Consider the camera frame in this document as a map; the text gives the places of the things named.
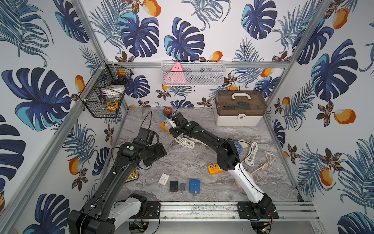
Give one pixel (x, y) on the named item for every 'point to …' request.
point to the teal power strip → (161, 115)
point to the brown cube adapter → (167, 110)
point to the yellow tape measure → (112, 106)
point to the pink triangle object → (176, 76)
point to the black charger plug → (174, 186)
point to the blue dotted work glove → (240, 144)
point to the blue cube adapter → (194, 186)
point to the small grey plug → (182, 186)
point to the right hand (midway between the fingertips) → (174, 128)
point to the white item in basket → (111, 90)
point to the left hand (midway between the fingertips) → (162, 152)
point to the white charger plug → (163, 179)
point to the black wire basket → (103, 95)
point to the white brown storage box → (240, 107)
